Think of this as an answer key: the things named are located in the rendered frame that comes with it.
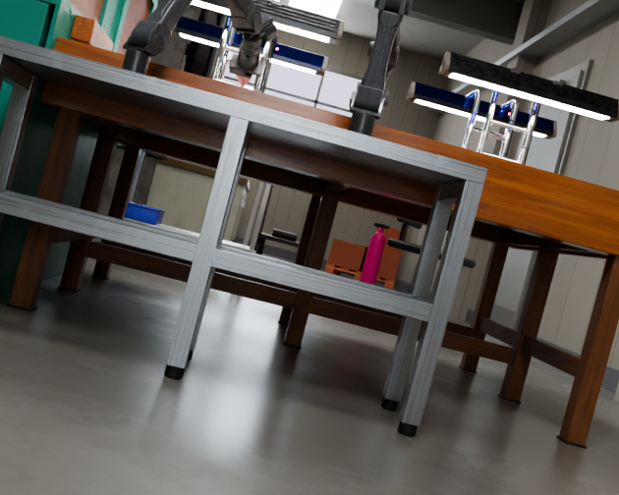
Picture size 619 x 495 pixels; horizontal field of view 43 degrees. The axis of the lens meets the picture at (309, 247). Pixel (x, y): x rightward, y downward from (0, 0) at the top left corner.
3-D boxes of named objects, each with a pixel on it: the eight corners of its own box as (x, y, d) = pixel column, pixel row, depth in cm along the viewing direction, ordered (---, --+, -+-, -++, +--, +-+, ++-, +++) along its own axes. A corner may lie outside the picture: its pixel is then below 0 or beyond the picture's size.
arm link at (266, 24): (259, 36, 246) (252, -1, 239) (281, 38, 242) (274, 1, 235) (238, 52, 239) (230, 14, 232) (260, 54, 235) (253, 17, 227)
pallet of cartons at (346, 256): (411, 298, 873) (427, 235, 872) (324, 276, 866) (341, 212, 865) (391, 288, 1004) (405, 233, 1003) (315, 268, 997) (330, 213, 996)
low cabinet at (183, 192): (235, 246, 1048) (250, 188, 1046) (229, 252, 832) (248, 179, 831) (106, 212, 1035) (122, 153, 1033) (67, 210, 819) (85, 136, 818)
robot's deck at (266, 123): (483, 184, 185) (488, 168, 185) (-18, 48, 176) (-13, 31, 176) (410, 195, 275) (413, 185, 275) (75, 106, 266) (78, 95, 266)
